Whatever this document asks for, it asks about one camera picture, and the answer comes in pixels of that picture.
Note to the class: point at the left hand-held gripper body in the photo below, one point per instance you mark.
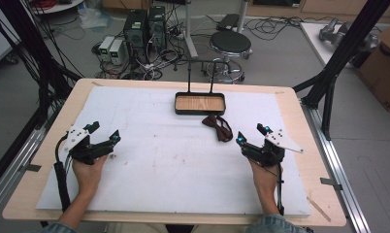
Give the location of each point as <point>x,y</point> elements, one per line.
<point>86,150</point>

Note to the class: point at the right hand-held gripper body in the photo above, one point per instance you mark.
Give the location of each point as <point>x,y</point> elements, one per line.
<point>267,153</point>

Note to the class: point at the person's left hand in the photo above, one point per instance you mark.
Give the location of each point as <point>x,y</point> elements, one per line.
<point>88,176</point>

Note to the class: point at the person's right hand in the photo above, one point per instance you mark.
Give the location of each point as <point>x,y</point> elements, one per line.
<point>267,179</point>

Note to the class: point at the brown bow tie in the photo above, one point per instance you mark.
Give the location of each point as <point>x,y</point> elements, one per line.
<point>220,129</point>

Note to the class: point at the black stand with wooden tray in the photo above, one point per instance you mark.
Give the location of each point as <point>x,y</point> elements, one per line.
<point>199,103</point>

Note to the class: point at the grey tape strip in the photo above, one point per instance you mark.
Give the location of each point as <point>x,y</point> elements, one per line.
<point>330,183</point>
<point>33,167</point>

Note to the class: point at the white foam mat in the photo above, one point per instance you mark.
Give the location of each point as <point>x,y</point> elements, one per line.
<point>170,174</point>

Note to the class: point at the denim right sleeve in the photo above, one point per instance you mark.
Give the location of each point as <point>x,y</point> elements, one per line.
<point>274,225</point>

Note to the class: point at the denim sleeve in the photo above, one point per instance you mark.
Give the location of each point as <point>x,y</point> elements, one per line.
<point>274,225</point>
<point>57,228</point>

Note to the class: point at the white power supply unit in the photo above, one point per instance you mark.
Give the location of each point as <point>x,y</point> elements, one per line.
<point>105,47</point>
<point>116,51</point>

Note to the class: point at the denim left sleeve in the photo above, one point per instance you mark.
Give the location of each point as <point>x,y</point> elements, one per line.
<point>57,228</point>

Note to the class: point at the black round stool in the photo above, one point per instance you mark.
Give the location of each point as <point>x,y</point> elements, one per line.
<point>230,43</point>

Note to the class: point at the white floor board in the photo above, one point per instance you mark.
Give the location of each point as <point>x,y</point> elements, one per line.
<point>316,42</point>

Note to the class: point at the large black computer tower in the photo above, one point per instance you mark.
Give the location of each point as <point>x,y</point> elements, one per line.
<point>135,30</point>

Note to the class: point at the clear plastic bag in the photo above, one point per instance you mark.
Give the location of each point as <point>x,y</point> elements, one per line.
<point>94,17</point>

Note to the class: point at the flat black box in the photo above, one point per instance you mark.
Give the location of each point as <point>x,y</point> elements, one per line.
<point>228,22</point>

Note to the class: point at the white table leg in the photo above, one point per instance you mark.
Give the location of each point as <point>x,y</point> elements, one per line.
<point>190,29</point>
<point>242,14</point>

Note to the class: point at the slim black computer tower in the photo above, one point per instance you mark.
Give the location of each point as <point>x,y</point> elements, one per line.
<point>156,26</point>

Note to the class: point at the round white table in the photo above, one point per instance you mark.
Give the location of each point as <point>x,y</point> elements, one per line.
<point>58,6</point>

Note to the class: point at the brown cardboard box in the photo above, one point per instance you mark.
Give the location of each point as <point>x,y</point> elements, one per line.
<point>382,74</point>

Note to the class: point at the aluminium rail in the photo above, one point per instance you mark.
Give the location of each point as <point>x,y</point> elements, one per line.
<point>338,168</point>
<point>12,174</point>

